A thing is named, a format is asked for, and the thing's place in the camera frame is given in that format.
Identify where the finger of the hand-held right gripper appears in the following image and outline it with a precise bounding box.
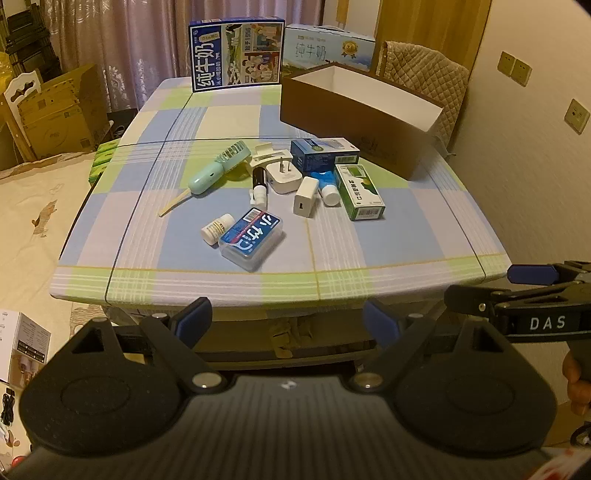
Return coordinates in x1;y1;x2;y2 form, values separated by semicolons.
444;284;574;320
507;260;591;285

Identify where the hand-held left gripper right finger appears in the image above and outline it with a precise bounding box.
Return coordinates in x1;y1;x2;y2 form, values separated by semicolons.
350;299;509;391

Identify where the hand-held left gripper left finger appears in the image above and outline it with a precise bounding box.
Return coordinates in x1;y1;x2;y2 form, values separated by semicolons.
59;296;223;394

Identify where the small white pill bottle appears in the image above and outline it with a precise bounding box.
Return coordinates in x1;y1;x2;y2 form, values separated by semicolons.
201;213;236;246

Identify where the blue clear plastic case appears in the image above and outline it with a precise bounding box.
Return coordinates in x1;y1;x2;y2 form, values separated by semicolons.
219;207;284;272

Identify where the wooden stick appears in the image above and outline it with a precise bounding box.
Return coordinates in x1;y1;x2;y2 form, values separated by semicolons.
158;188;191;217

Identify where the green medicine box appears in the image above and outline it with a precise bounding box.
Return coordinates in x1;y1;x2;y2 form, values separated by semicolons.
334;163;387;222

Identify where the mint green handheld fan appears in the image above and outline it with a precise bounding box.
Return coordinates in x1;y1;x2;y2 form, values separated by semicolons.
188;140;250;197

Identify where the black white lip balm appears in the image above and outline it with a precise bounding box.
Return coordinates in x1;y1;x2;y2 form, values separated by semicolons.
250;167;269;206

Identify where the blue tube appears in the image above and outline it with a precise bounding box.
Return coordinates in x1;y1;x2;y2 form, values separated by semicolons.
308;170;341;207

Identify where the white plug adapter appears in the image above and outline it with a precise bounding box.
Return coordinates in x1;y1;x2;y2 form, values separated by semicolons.
269;156;304;195

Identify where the blue medicine box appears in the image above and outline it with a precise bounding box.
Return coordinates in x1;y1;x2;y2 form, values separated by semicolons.
290;137;361;175

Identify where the brown cardboard box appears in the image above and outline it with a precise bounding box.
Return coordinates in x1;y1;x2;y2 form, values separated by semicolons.
280;64;445;182

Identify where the person's right hand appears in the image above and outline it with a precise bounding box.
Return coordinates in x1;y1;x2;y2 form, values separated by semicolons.
562;352;591;417

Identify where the white table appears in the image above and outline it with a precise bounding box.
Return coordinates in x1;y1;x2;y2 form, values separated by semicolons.
99;295;446;371

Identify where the red white patterned cloth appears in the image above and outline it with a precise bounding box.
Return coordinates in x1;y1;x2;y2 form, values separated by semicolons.
549;442;591;480

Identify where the white charger cube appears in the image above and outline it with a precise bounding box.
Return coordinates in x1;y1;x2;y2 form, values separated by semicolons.
293;176;321;218

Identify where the beige embroidered bedsheet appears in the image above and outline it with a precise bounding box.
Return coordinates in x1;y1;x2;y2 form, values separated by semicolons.
0;150;112;370

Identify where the white product box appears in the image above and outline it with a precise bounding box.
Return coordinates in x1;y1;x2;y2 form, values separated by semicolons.
0;309;53;389

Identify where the white plastic clip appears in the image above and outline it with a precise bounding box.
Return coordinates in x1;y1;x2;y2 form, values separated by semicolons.
249;143;283;169

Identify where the green packet stack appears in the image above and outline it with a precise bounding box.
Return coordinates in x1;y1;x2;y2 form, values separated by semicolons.
89;140;122;184

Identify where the chair with quilted cover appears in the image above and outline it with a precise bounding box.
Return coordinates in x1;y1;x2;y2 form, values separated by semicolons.
382;40;470;149

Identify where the yellow cardboard carton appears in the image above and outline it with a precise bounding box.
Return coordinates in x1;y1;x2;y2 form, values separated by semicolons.
18;64;112;160

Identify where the wooden door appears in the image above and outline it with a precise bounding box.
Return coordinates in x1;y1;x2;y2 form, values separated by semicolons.
374;0;493;85

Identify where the dark blue milk carton box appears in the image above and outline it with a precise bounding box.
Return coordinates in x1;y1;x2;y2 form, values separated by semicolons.
189;17;286;94

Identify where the pink curtain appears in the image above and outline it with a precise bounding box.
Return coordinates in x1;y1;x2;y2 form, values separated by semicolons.
39;0;259;112

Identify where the light blue milk carton box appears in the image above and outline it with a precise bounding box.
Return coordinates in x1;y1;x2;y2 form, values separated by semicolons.
283;23;375;75

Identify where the white wooden chair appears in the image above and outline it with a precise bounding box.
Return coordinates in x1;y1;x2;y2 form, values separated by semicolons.
2;69;45;163

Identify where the stack of black crates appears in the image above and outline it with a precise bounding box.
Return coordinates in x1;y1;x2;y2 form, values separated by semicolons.
0;8;64;89

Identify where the black cable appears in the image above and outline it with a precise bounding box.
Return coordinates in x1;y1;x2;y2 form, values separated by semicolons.
0;385;25;431

